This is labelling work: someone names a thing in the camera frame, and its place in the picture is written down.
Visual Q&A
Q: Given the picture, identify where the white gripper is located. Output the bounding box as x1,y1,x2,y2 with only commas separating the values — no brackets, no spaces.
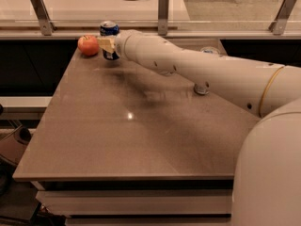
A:
97,30,142,60

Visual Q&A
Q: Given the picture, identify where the blue pepsi can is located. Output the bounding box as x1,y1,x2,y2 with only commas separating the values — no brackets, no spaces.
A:
100,21,119,60

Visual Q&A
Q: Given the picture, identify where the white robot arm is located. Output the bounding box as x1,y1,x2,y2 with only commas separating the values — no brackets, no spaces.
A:
97,30,301,226

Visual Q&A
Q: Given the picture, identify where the red apple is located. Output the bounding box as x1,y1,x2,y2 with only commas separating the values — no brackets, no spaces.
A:
77,35,99,57

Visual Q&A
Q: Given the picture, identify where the silver slim energy drink can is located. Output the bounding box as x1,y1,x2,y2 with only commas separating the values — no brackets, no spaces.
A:
194,46,220,96

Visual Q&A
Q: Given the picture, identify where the dark object at left floor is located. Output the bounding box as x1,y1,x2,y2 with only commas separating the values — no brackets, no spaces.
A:
0,120,31,167

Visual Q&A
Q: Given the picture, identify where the grey drawer cabinet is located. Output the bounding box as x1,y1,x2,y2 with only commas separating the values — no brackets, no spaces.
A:
30,179,234,226

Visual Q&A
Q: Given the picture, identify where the left metal glass bracket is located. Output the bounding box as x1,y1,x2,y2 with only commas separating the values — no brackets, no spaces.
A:
30,0,55,36

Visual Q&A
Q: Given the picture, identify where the metal glass bracket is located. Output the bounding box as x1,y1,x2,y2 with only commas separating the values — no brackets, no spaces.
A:
158,0,169,36
30,0,55,36
268,0,297,36

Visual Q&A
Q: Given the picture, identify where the middle metal glass bracket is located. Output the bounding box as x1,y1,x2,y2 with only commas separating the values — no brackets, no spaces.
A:
158,0,169,36

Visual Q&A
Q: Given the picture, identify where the right metal glass bracket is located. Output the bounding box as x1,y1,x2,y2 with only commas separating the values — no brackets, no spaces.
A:
268,0,297,36

